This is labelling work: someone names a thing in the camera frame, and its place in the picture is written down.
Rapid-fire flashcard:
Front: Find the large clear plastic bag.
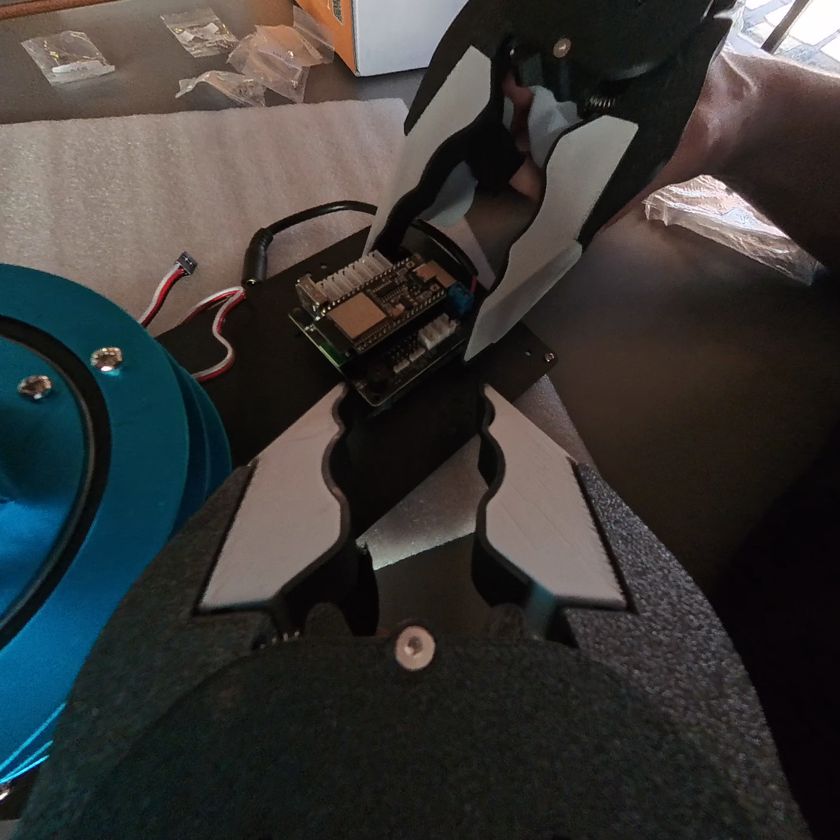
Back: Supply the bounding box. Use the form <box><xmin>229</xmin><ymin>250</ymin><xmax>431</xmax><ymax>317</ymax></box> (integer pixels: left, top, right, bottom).
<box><xmin>643</xmin><ymin>174</ymin><xmax>824</xmax><ymax>286</ymax></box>

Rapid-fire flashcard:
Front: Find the blue hobby robot arm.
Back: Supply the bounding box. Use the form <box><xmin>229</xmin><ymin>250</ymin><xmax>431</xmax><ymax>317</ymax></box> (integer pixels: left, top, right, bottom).
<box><xmin>0</xmin><ymin>226</ymin><xmax>559</xmax><ymax>798</ymax></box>

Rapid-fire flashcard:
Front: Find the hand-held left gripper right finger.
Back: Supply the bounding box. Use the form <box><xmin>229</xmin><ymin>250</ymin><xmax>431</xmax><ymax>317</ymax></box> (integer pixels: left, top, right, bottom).
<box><xmin>474</xmin><ymin>384</ymin><xmax>630</xmax><ymax>611</ymax></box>

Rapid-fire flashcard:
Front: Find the white red black servo cable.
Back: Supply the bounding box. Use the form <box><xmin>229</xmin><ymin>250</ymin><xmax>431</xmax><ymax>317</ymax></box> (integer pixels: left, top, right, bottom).
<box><xmin>139</xmin><ymin>251</ymin><xmax>247</xmax><ymax>383</ymax></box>

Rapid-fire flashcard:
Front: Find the grey desk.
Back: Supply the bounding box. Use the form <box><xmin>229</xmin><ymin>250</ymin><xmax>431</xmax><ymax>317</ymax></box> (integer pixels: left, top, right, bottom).
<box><xmin>0</xmin><ymin>0</ymin><xmax>840</xmax><ymax>657</ymax></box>

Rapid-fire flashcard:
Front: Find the black control circuit board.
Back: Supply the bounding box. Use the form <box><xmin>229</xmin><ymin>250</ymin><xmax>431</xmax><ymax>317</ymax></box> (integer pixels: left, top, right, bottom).
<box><xmin>289</xmin><ymin>249</ymin><xmax>490</xmax><ymax>414</ymax></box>

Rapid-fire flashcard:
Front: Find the black power cable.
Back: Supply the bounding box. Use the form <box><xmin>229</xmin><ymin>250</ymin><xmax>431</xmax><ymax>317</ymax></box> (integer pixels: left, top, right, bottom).
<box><xmin>243</xmin><ymin>200</ymin><xmax>480</xmax><ymax>290</ymax></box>

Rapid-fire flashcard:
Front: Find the person's right forearm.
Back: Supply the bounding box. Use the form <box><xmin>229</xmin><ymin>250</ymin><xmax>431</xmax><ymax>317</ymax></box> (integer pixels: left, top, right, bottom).
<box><xmin>682</xmin><ymin>52</ymin><xmax>840</xmax><ymax>277</ymax></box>

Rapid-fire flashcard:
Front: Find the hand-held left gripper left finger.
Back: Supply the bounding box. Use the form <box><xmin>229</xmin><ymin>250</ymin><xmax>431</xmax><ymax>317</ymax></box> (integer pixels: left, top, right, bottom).
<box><xmin>196</xmin><ymin>384</ymin><xmax>358</xmax><ymax>611</ymax></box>

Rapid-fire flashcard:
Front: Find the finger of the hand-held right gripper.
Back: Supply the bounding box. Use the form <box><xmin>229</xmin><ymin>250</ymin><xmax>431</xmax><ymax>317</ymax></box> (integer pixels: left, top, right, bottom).
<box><xmin>364</xmin><ymin>49</ymin><xmax>501</xmax><ymax>258</ymax></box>
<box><xmin>462</xmin><ymin>121</ymin><xmax>641</xmax><ymax>365</ymax></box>

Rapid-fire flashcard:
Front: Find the white orange cardboard box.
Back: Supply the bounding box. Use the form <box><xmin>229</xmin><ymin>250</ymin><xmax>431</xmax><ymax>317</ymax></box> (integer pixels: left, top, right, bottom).
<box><xmin>292</xmin><ymin>0</ymin><xmax>473</xmax><ymax>76</ymax></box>

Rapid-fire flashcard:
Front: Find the white foam sheet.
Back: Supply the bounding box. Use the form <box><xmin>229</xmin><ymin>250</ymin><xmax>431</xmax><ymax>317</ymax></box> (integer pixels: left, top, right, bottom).
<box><xmin>0</xmin><ymin>98</ymin><xmax>592</xmax><ymax>565</ymax></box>

